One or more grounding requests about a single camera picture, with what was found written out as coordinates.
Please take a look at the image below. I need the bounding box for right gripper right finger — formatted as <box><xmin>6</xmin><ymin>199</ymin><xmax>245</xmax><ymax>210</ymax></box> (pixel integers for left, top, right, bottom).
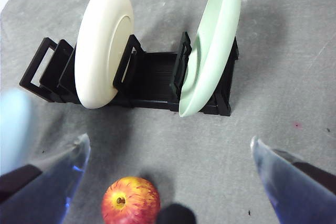
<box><xmin>250</xmin><ymin>136</ymin><xmax>336</xmax><ymax>224</ymax></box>

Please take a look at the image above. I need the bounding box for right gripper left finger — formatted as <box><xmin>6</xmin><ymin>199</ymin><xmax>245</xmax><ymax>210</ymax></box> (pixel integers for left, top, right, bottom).
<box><xmin>0</xmin><ymin>133</ymin><xmax>91</xmax><ymax>224</ymax></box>

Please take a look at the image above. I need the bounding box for blue plate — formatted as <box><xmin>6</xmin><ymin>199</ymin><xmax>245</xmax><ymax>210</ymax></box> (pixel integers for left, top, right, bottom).
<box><xmin>0</xmin><ymin>89</ymin><xmax>32</xmax><ymax>175</ymax></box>

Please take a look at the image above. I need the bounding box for red apple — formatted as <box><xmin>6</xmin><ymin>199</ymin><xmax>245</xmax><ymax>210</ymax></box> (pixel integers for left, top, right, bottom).
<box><xmin>101</xmin><ymin>176</ymin><xmax>161</xmax><ymax>224</ymax></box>

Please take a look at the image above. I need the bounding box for white plate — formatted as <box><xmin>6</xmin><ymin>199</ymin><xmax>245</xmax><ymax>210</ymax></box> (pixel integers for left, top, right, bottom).
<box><xmin>74</xmin><ymin>0</ymin><xmax>135</xmax><ymax>110</ymax></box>

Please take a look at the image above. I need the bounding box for black plate rack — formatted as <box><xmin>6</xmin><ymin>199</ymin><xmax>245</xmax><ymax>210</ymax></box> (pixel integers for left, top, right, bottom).
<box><xmin>18</xmin><ymin>31</ymin><xmax>240</xmax><ymax>117</ymax></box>

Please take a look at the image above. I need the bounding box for light green plate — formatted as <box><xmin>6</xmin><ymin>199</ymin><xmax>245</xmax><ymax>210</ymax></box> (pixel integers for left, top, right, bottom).
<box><xmin>178</xmin><ymin>0</ymin><xmax>242</xmax><ymax>119</ymax></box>

